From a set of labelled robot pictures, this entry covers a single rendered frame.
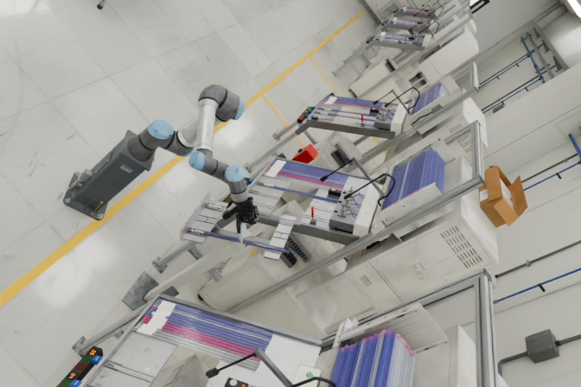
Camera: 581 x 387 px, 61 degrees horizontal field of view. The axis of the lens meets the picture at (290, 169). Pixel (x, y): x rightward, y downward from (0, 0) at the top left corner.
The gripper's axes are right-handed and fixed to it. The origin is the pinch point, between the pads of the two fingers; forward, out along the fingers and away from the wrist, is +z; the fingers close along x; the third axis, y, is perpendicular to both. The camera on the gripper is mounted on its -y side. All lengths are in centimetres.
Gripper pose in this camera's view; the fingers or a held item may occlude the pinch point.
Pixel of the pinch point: (245, 234)
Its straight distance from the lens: 231.4
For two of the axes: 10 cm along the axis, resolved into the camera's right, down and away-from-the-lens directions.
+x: 2.5, -4.8, 8.4
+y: 9.5, -0.3, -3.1
